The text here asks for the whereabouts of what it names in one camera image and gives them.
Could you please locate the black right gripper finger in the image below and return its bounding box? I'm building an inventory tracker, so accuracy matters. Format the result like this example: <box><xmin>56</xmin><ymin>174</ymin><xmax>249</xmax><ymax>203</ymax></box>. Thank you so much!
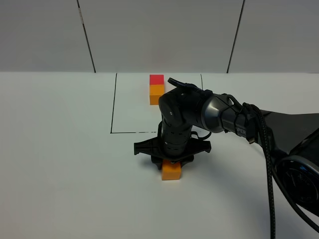
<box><xmin>180</xmin><ymin>159</ymin><xmax>193</xmax><ymax>168</ymax></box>
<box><xmin>151</xmin><ymin>158</ymin><xmax>162</xmax><ymax>170</ymax></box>

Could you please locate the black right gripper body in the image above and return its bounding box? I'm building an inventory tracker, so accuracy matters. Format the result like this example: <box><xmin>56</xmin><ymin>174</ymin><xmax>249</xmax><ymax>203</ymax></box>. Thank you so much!
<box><xmin>134</xmin><ymin>121</ymin><xmax>211</xmax><ymax>163</ymax></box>

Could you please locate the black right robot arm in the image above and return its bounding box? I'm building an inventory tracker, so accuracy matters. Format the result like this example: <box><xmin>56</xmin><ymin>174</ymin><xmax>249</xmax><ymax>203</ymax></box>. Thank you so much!
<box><xmin>134</xmin><ymin>88</ymin><xmax>319</xmax><ymax>215</ymax></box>

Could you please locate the orange template block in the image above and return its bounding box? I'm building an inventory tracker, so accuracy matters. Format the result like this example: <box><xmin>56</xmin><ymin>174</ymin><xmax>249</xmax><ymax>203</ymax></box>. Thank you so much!
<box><xmin>149</xmin><ymin>84</ymin><xmax>165</xmax><ymax>105</ymax></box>

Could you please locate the red template block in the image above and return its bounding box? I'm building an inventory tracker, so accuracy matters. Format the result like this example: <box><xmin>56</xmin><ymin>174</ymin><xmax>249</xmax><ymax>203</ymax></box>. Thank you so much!
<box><xmin>149</xmin><ymin>74</ymin><xmax>164</xmax><ymax>85</ymax></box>

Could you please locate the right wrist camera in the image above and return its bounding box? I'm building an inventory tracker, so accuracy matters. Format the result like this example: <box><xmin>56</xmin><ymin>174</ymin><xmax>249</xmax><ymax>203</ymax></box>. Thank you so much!
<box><xmin>168</xmin><ymin>78</ymin><xmax>202</xmax><ymax>93</ymax></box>

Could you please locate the black braided right cable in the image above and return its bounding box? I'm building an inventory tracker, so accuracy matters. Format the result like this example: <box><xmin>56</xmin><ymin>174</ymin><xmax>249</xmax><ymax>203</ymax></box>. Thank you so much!
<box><xmin>243</xmin><ymin>102</ymin><xmax>319</xmax><ymax>239</ymax></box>

